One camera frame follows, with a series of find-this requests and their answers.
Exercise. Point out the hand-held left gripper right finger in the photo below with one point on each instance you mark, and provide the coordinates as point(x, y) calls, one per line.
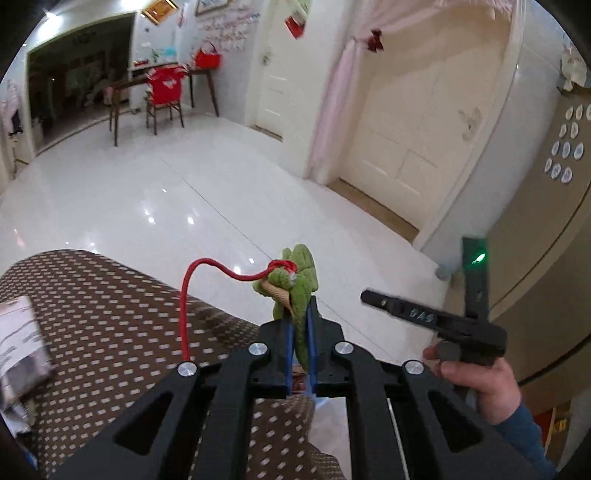
point(310, 355)

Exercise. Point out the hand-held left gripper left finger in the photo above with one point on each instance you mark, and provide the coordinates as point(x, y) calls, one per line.
point(288, 357)

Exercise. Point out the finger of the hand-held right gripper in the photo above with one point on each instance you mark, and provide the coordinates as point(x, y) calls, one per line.
point(406, 314)

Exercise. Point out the person's right forearm blue sleeve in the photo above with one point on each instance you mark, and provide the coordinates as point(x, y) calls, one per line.
point(526, 443)

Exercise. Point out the person's right hand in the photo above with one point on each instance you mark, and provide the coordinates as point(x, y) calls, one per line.
point(489, 387)

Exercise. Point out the grey door stopper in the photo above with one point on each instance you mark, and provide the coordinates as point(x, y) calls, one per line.
point(443, 272)

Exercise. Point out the beige cabinet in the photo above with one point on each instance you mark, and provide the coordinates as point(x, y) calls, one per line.
point(540, 240)

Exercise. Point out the brown dotted tablecloth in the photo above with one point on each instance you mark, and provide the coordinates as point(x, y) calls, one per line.
point(115, 318)

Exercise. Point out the wide white panel door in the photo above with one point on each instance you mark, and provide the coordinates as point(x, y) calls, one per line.
point(415, 129)

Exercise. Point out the cluster of white oval magnets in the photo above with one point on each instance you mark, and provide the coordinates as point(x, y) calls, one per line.
point(565, 147)

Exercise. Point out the pink curtain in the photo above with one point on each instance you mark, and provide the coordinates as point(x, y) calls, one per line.
point(337, 106)

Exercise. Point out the narrow white door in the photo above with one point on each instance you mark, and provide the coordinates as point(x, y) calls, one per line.
point(277, 78)

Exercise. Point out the red bow curtain tie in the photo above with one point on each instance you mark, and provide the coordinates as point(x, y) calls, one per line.
point(375, 40)

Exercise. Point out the wooden chair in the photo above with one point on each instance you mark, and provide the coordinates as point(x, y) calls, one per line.
point(164, 108)

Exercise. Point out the white hanging ornament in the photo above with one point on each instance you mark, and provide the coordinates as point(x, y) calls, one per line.
point(575, 69)

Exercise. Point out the red cloth chair cover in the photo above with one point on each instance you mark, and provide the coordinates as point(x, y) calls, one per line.
point(166, 85)

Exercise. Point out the red door decoration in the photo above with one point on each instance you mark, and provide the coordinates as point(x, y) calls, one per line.
point(294, 26)

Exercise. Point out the red bag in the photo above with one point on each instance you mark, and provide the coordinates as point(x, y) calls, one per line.
point(207, 59)

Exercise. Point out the dark wooden table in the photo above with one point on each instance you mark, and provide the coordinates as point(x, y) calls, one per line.
point(131, 83)

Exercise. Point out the black hanging item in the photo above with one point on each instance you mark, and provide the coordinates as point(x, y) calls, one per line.
point(16, 125)

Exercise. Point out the white framed picture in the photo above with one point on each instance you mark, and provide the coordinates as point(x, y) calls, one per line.
point(212, 5)

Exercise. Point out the gold framed picture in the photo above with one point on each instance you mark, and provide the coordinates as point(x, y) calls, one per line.
point(159, 9)

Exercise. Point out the pink striped hanging cloth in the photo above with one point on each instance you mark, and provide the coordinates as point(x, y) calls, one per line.
point(8, 104)

